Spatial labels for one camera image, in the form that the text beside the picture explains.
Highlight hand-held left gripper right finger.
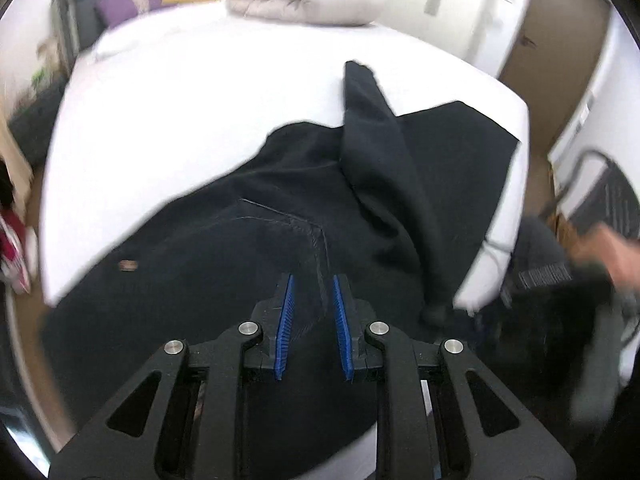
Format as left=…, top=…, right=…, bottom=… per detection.
left=332, top=274, right=577, bottom=480

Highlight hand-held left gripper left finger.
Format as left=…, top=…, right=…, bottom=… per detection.
left=47, top=274, right=298, bottom=480

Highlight black pants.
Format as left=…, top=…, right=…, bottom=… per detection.
left=40, top=60, right=521, bottom=480

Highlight person's right hand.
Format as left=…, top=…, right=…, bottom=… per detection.
left=575, top=224, right=640, bottom=307

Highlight black chair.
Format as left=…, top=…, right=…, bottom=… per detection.
left=545, top=149, right=640, bottom=242

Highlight white bed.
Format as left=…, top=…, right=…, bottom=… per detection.
left=37, top=0, right=531, bottom=480

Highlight red and white cloth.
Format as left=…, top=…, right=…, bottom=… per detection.
left=0, top=210, right=34, bottom=295

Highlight white wardrobe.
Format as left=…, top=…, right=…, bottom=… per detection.
left=370, top=0, right=540, bottom=79

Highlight green plant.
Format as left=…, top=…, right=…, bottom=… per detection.
left=30, top=40, right=67, bottom=92

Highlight purple pillow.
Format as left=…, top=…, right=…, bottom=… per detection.
left=95, top=0, right=164, bottom=29

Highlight dark grey sofa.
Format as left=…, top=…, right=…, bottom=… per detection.
left=52, top=0, right=241, bottom=61

